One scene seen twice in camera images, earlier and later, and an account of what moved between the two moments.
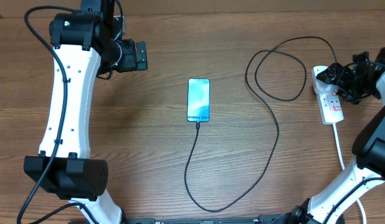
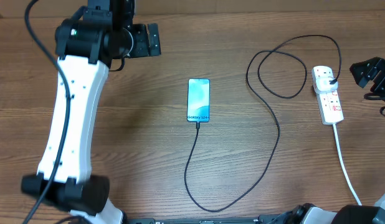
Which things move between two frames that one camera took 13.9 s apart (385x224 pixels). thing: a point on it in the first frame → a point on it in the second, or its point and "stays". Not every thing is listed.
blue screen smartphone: x=199 y=100 stays
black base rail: x=195 y=220 stays
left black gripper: x=131 y=63 → x=143 y=50
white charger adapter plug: x=322 y=87 stays
